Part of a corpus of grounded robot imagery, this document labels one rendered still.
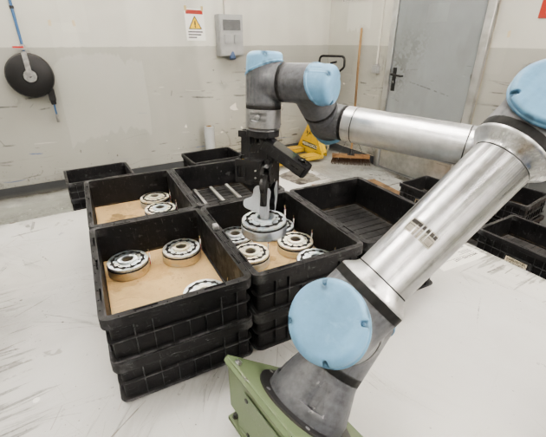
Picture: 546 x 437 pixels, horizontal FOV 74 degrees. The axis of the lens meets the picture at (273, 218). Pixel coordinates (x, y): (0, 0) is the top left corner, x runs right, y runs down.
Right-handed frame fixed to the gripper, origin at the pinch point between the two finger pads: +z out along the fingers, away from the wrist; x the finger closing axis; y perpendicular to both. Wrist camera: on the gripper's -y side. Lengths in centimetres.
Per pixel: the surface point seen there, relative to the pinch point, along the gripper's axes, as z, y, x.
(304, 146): 59, 82, -397
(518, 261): 40, -85, -88
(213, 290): 9.0, 4.9, 20.1
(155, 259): 17.5, 32.7, 0.7
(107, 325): 11.2, 19.0, 33.9
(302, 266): 8.5, -9.7, 5.6
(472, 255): 26, -58, -53
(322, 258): 7.7, -13.6, 1.7
